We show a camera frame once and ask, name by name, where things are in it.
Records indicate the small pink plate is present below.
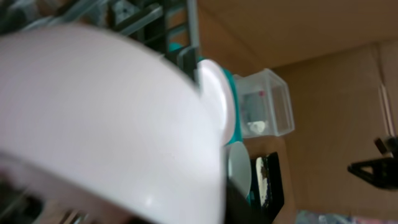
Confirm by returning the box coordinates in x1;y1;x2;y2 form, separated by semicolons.
1;25;226;223

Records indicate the grey green bowl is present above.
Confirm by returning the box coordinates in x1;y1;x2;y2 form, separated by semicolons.
225;141;252;198

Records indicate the clear plastic bin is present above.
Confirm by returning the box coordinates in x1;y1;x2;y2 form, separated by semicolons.
233;68;295;138

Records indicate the large white plate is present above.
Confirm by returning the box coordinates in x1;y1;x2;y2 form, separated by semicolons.
198;59;236;145

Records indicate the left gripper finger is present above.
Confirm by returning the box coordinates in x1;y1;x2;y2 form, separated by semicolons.
225;180;258;224

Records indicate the pile of white rice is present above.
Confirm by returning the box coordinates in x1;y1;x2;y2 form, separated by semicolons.
256;157;268;207

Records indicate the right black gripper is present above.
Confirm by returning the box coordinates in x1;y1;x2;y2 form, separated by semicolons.
348;136;397;190

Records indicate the teal plastic tray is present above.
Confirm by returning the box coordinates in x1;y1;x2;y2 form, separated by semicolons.
169;42;252;203

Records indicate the grey dishwasher rack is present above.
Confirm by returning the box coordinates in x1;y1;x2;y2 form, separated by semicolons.
1;1;200;92

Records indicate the black plastic tray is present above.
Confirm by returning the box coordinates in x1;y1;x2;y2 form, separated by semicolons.
249;152;285;223

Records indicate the white tissue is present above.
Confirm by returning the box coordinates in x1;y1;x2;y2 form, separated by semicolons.
248;121;269;135

